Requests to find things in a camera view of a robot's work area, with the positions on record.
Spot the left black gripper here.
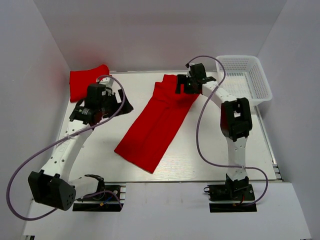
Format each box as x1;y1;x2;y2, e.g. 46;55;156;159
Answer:
99;89;134;119

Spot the red t shirt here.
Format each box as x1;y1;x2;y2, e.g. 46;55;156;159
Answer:
69;64;110;103
114;74;198;174

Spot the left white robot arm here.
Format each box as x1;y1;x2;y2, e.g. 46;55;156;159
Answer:
28;83;133;211

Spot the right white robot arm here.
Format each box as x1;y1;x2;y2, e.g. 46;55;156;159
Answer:
175;63;253;200

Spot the folded red t shirt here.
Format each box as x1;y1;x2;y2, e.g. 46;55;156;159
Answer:
69;64;110;103

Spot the white plastic basket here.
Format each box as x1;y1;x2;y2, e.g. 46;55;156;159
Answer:
216;55;273;106

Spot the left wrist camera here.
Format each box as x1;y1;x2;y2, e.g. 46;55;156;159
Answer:
96;76;114;95

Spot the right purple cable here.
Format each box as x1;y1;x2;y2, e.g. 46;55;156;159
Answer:
184;55;270;207

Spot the purple cable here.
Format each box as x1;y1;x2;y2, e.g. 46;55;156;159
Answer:
6;75;126;221
184;55;270;207

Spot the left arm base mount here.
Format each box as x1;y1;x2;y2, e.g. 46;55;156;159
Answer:
72;183;126;213

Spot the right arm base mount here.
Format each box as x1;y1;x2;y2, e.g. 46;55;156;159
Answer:
203;184;257;213

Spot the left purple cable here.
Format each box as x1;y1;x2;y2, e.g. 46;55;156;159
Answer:
6;75;126;221

